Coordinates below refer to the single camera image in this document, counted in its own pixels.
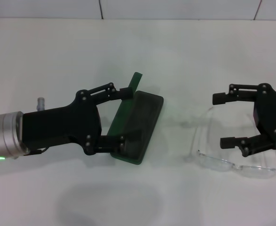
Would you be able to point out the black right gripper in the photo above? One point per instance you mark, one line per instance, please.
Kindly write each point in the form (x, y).
(274, 113)

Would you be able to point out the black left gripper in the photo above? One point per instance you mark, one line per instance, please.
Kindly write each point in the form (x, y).
(57, 124)

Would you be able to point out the green glasses case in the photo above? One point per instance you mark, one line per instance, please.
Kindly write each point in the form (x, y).
(149, 108)

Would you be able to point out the clear white glasses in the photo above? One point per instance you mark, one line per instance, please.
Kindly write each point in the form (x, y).
(213, 163)

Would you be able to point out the clear left wrist connector plug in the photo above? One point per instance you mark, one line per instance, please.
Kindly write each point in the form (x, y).
(41, 104)

